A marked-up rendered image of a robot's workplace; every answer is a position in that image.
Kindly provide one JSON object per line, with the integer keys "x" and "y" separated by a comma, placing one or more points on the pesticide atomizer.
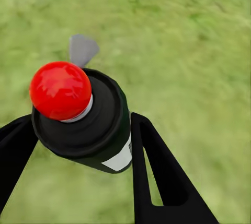
{"x": 81, "y": 114}

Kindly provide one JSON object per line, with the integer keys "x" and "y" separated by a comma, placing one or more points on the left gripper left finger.
{"x": 17, "y": 141}

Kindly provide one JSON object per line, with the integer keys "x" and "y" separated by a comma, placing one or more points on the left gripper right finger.
{"x": 182, "y": 202}

